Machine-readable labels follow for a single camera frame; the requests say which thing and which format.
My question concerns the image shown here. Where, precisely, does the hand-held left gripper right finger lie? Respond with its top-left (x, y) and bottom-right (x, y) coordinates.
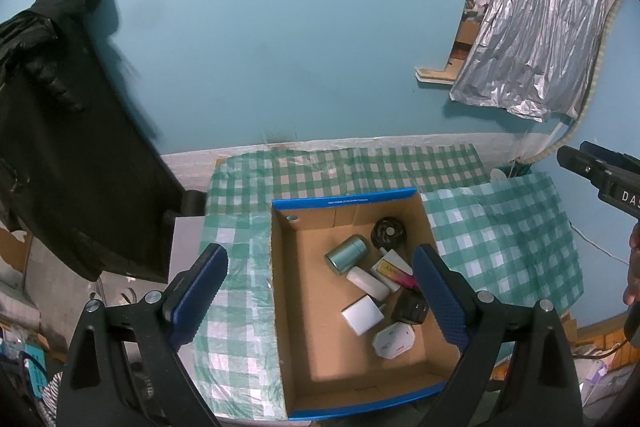
top-left (412, 244), bottom-right (583, 427)

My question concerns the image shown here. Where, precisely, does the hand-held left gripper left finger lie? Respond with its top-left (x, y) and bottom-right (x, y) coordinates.
top-left (56, 243), bottom-right (229, 427)

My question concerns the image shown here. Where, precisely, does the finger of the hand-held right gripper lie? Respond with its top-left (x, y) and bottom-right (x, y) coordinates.
top-left (580, 141), bottom-right (640, 172)
top-left (556, 145), bottom-right (613, 188)

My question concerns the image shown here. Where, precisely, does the black power bank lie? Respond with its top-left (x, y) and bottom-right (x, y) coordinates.
top-left (392, 292), bottom-right (430, 325)

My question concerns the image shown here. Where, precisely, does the rainbow coloured bar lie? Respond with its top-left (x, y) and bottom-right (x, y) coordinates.
top-left (380, 259), bottom-right (418, 291)

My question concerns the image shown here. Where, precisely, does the grey square charger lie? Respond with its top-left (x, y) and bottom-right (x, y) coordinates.
top-left (370, 248), bottom-right (403, 293)

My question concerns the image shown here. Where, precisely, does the white bottle with red label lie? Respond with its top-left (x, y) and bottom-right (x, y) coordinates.
top-left (347, 268), bottom-right (390, 301)

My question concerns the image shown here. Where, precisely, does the white charger cube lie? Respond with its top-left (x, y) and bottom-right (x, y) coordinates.
top-left (341, 297), bottom-right (385, 336)

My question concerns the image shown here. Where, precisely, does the black round fan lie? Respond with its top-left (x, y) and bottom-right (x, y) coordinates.
top-left (371, 217), bottom-right (406, 250)

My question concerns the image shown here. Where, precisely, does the teal round tin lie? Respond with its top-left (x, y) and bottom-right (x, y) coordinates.
top-left (325, 234), bottom-right (369, 276)

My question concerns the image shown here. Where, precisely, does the blue cardboard box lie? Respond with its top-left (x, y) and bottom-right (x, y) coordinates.
top-left (270, 188), bottom-right (463, 420)

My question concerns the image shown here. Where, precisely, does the person's right hand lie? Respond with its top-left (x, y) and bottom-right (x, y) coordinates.
top-left (623, 222), bottom-right (640, 308)

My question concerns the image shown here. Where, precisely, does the white table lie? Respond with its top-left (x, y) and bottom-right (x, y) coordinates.
top-left (170, 214), bottom-right (207, 358)

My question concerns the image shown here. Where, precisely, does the green checkered plastic tablecloth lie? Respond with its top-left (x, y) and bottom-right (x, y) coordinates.
top-left (192, 172), bottom-right (586, 420)

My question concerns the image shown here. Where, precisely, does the silver foil curtain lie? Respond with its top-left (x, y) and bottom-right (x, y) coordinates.
top-left (449, 0), bottom-right (628, 122)

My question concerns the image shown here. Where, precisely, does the wooden plank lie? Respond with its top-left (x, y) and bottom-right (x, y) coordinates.
top-left (415, 66), bottom-right (458, 86)

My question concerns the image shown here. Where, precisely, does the green beige checkered cloth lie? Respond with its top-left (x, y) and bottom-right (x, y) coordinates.
top-left (206, 144), bottom-right (488, 218)

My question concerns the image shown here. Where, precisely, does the striped cloth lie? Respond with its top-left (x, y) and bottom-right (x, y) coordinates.
top-left (40, 372), bottom-right (66, 427)

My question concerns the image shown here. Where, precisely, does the teal carton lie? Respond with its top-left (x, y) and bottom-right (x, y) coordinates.
top-left (20, 342), bottom-right (51, 403)

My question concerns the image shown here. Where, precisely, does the brown cardboard piece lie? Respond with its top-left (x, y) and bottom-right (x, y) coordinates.
top-left (0, 227), bottom-right (31, 275)

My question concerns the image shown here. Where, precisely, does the black hanging jacket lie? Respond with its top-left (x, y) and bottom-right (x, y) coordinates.
top-left (0, 0), bottom-right (188, 285)

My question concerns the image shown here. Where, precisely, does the white cable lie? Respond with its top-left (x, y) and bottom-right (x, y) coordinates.
top-left (570, 222), bottom-right (632, 266)

